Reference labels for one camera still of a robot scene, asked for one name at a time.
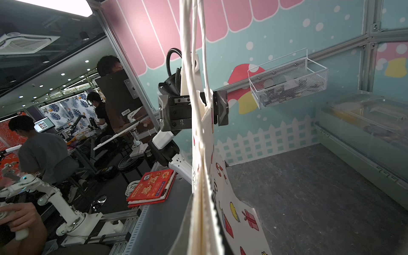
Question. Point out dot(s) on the person behind black panel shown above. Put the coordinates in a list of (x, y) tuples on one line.
[(108, 64)]

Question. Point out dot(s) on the white wire mesh basket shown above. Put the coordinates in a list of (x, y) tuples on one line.
[(286, 78)]

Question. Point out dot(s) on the person in grey shirt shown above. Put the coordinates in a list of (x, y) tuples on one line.
[(44, 153)]

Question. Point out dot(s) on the red book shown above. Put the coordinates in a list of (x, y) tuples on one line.
[(153, 188)]

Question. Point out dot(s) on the clear plastic storage box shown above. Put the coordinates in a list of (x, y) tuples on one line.
[(370, 133)]

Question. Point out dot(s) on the paper bag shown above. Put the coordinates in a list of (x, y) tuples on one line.
[(216, 221)]

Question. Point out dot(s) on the small white robot arm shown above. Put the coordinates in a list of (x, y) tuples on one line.
[(51, 194)]

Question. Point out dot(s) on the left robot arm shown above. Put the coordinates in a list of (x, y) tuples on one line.
[(162, 145)]

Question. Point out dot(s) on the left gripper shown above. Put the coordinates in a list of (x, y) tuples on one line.
[(175, 112)]

